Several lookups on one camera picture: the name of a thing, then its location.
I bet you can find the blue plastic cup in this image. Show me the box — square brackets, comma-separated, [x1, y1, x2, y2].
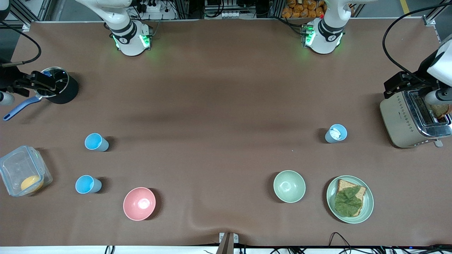
[84, 133, 109, 152]
[325, 124, 347, 144]
[75, 175, 102, 194]

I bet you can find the brown toast slice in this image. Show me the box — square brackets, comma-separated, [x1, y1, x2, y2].
[426, 102, 452, 119]

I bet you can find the beige chrome toaster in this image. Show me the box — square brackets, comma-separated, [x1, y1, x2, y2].
[380, 88, 452, 149]

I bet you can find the clear plastic storage container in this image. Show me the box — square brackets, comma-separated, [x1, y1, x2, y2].
[0, 145, 53, 197]

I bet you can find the orange round fruit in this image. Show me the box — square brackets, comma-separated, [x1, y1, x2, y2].
[20, 175, 44, 193]

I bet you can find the brown bread slice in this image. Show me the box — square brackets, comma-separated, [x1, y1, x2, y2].
[335, 179, 367, 217]

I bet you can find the orange packaged snacks bag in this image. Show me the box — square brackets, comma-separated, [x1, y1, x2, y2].
[281, 0, 326, 19]

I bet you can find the pale green plate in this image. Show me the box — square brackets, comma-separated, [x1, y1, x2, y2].
[326, 175, 374, 224]

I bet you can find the white power strip with plugs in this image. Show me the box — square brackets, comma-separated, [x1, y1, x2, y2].
[136, 0, 177, 20]

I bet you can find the green lettuce leaf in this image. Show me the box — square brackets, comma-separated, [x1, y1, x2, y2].
[334, 186, 364, 217]

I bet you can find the pale green bowl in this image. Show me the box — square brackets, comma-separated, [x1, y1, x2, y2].
[273, 170, 306, 203]

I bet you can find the pink bowl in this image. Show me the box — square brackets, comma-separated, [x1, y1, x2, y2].
[123, 187, 156, 221]

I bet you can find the brown table cover cloth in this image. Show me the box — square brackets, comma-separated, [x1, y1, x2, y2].
[0, 19, 452, 247]

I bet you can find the black pot with blue handle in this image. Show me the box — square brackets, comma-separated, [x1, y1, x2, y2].
[3, 67, 79, 121]

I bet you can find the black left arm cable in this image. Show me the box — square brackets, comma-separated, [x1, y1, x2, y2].
[383, 2, 452, 85]

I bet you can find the aluminium frame profile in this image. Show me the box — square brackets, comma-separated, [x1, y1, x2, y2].
[10, 0, 53, 22]

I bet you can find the black looped cable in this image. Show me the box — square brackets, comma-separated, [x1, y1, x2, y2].
[328, 232, 353, 247]

